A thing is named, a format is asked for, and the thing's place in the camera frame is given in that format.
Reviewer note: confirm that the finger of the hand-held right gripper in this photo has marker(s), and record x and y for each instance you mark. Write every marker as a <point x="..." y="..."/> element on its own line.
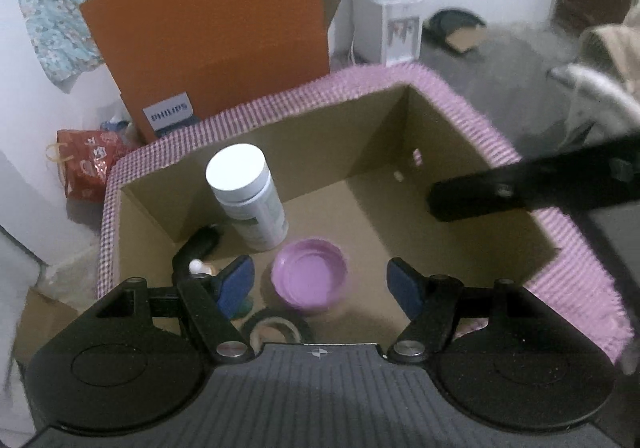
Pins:
<point x="475" y="195"/>

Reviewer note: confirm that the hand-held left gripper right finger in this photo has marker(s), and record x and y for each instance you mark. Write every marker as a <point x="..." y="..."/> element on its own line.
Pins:
<point x="406" y="285"/>

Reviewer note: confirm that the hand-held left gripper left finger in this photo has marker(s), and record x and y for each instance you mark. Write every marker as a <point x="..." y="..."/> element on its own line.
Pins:
<point x="235" y="284"/>

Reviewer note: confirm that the purple plastic lid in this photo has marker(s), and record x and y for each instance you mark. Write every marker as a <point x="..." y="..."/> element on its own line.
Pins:
<point x="310" y="273"/>

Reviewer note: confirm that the white-capped plastic bottle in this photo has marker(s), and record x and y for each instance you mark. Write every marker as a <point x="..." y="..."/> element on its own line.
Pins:
<point x="235" y="173"/>

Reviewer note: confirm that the brown cardboard box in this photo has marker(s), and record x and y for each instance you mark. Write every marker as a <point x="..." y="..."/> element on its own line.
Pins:
<point x="350" y="141"/>

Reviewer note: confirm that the black tape roll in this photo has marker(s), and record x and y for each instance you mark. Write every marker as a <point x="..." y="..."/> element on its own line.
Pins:
<point x="252" y="325"/>

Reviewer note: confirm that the beige cloth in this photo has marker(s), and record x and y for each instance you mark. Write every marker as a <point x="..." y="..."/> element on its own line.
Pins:
<point x="617" y="53"/>

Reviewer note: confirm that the small cardboard piece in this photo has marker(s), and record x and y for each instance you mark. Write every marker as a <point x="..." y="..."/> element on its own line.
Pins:
<point x="467" y="41"/>

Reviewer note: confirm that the black dustpan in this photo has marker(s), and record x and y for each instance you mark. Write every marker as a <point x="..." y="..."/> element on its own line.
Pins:
<point x="452" y="21"/>

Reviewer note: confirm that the white water dispenser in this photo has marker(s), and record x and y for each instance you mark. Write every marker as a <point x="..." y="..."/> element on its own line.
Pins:
<point x="387" y="31"/>

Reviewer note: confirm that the cardboard box with checkered cloth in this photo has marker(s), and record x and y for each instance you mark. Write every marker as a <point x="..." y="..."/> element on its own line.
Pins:
<point x="280" y="99"/>

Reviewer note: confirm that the red gift bag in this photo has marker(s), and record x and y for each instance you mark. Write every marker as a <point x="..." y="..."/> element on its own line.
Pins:
<point x="85" y="166"/>

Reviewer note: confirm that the flat cardboard sheet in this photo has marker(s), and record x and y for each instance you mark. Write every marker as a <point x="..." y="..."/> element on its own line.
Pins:
<point x="42" y="323"/>

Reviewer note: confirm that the blue plastic bag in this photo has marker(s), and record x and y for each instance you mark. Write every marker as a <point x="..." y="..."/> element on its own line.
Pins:
<point x="116" y="126"/>

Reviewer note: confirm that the tall orange cardboard box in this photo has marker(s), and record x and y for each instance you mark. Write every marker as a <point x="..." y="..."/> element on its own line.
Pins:
<point x="215" y="38"/>

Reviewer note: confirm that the blue floral cloth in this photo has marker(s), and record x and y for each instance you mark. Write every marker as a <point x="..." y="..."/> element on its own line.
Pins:
<point x="50" y="3"/>

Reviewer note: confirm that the white metal frame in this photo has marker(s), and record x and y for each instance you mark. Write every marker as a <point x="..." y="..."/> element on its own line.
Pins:
<point x="595" y="81"/>

